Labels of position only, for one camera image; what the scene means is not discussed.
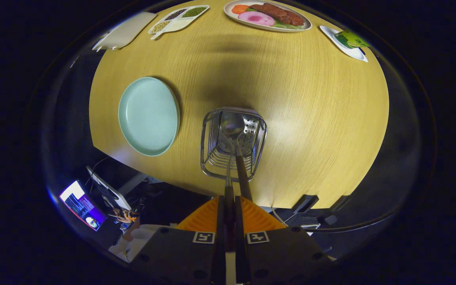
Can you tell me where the green drink can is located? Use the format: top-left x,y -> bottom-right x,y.
334,30 -> 371,49

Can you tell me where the white rectangular tray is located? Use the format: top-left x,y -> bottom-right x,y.
92,12 -> 158,52

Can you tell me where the white cloth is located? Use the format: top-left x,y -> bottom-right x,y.
109,224 -> 165,262

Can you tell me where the white square saucer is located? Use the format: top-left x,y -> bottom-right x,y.
319,25 -> 369,63

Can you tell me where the metal wire basket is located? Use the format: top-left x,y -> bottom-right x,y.
200,107 -> 268,182

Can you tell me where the black table clamp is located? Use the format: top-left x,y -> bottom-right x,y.
293,195 -> 319,214
330,196 -> 351,212

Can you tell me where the orange toy figure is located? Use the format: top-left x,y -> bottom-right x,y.
109,208 -> 138,224

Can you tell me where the pale green round plate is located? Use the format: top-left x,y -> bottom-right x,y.
118,77 -> 181,157

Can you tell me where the fork with brown handle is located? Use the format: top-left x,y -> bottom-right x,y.
219,137 -> 236,254

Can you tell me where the brown meat piece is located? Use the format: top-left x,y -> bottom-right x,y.
250,3 -> 305,26

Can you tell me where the pink round food slice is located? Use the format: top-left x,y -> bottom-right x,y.
238,11 -> 276,27

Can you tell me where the spoon with brown handle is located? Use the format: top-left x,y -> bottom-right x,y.
220,112 -> 253,201

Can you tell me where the lit computer monitor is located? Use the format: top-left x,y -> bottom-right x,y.
59,180 -> 106,232

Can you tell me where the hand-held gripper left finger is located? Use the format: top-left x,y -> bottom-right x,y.
135,195 -> 226,285

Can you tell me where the green lettuce leaf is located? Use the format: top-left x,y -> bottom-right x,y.
272,20 -> 306,30

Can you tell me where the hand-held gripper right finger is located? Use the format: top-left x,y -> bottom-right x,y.
234,196 -> 333,285

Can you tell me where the white oval food plate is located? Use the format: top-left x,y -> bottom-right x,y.
223,0 -> 313,32

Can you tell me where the white divided dish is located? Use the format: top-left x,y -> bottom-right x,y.
148,5 -> 210,40

